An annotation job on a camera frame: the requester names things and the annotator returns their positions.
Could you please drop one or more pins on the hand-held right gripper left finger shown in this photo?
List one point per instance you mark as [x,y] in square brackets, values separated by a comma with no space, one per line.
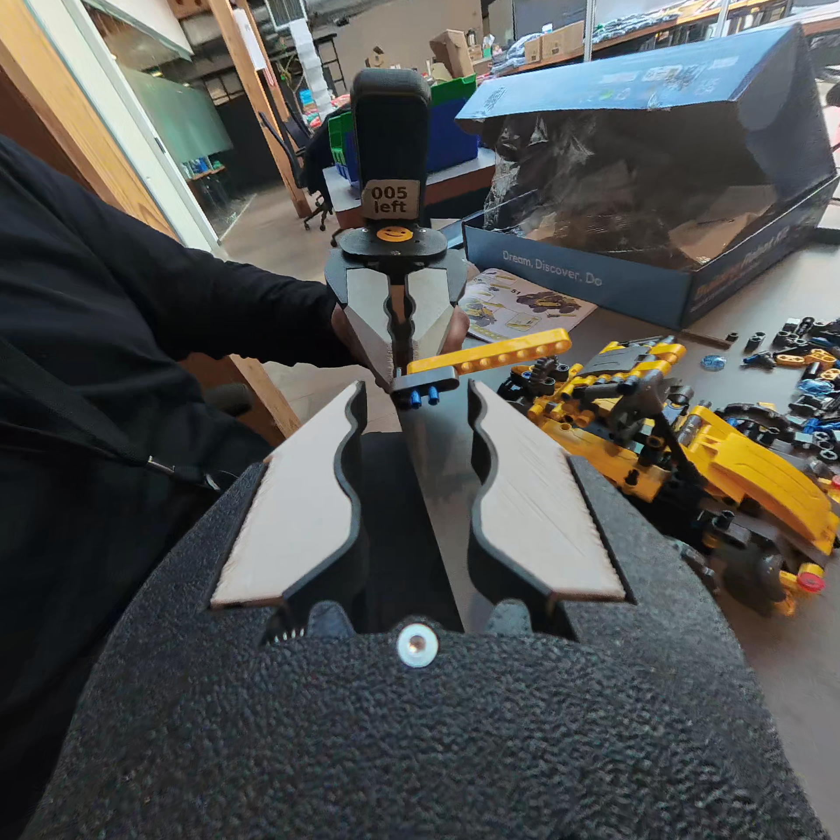
[295,512]

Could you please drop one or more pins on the green plastic bin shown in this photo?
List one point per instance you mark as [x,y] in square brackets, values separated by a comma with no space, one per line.
[341,138]

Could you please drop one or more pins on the person's left hand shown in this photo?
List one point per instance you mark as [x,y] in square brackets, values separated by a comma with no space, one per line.
[341,334]

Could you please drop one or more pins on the blue transparent round stud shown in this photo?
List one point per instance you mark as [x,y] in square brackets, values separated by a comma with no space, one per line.
[712,361]

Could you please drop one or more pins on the instruction booklet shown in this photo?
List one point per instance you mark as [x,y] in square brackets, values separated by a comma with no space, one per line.
[518,308]

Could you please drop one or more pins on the black office chair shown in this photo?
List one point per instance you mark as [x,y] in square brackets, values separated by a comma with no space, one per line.
[298,151]

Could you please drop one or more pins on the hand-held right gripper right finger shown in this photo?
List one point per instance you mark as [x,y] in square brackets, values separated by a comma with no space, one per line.
[548,518]

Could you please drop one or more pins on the dark grey beam blue pins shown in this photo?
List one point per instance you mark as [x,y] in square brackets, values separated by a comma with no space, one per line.
[426,379]

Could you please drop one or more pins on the blue cardboard box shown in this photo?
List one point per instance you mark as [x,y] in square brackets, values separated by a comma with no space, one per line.
[590,282]

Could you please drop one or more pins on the yellow toy vehicle model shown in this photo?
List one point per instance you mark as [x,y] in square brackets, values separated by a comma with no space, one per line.
[741,459]

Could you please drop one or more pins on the long dark rod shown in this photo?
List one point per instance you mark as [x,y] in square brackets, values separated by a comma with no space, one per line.
[709,338]

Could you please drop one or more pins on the wooden pillar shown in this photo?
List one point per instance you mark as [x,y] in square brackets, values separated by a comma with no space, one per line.
[253,98]

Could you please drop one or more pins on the long yellow beam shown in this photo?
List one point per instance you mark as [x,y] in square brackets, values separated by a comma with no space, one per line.
[499,351]

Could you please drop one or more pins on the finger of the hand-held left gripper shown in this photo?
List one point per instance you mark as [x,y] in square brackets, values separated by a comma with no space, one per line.
[367,308]
[430,302]

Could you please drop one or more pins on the wooden storage shelf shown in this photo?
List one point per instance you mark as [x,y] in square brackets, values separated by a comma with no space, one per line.
[656,26]

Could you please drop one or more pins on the pile of small bricks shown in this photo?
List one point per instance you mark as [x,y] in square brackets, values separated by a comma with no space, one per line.
[814,387]

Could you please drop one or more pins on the white desk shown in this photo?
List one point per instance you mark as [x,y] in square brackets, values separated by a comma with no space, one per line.
[459,184]

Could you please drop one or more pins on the person's left forearm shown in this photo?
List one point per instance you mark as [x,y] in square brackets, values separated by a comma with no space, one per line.
[249,302]

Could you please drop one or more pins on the blue plastic bin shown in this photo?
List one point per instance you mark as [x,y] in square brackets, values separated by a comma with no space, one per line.
[453,138]

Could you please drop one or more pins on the grey desk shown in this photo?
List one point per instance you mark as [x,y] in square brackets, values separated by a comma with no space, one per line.
[774,689]

